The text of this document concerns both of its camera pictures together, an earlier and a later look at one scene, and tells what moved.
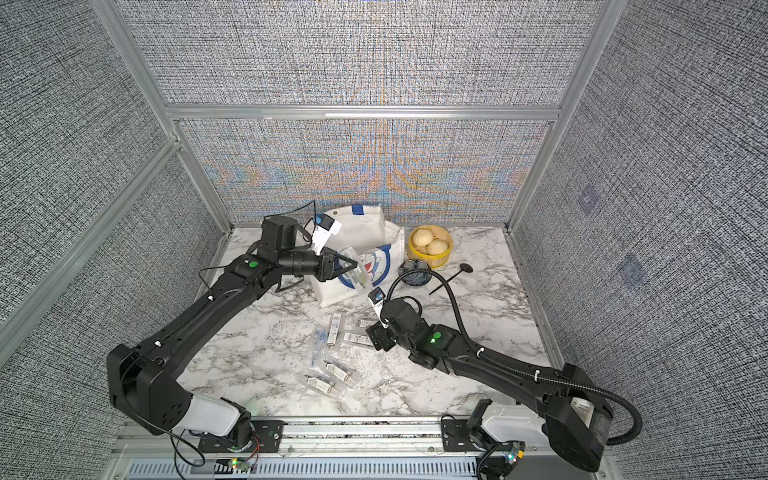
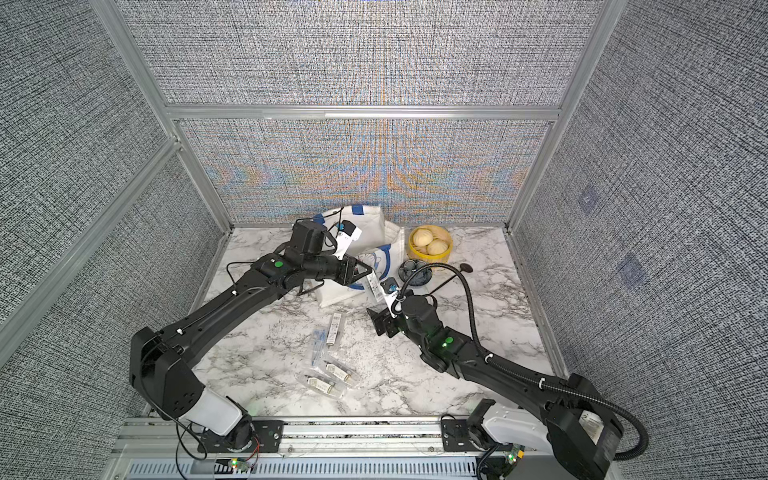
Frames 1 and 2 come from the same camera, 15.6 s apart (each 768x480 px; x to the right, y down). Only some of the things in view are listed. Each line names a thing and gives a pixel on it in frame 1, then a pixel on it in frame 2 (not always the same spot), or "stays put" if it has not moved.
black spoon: (466, 268) stays put
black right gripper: (378, 335) -> (383, 321)
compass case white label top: (366, 322) -> (375, 286)
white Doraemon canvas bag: (381, 246) stays put
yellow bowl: (430, 243) stays put
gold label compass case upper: (337, 372) stays put
